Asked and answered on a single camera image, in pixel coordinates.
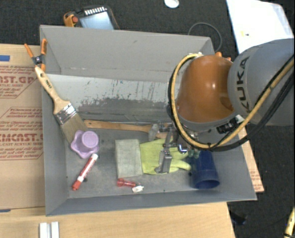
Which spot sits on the long wooden stick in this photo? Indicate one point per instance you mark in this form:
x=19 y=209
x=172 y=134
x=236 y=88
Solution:
x=117 y=126

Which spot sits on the dark blue cup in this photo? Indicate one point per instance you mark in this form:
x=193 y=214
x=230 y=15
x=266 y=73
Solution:
x=204 y=172

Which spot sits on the small red plastic piece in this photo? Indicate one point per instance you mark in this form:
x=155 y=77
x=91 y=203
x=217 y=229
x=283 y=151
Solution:
x=124 y=182

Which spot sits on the small white crumpled piece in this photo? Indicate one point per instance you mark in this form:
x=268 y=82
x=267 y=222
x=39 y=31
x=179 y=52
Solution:
x=138 y=189

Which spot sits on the brown cardboard board red print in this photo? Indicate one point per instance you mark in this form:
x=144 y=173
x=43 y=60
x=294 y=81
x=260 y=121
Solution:
x=18 y=177

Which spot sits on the grey metal bin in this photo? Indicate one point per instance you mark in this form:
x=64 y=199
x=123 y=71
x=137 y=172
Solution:
x=107 y=51

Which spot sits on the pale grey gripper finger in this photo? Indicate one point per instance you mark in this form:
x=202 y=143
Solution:
x=154 y=132
x=165 y=161

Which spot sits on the purple flower-shaped cup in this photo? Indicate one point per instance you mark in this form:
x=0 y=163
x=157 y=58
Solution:
x=86 y=142

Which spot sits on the grey rectangular block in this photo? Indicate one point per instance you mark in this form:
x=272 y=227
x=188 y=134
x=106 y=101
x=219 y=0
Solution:
x=128 y=159

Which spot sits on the black cylinder on white bracket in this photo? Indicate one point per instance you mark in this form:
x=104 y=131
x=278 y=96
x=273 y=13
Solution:
x=225 y=128

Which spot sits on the yellow-green glove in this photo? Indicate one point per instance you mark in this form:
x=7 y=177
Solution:
x=150 y=157

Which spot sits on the red and white marker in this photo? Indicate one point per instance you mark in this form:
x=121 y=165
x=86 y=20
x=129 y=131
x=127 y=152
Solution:
x=86 y=168

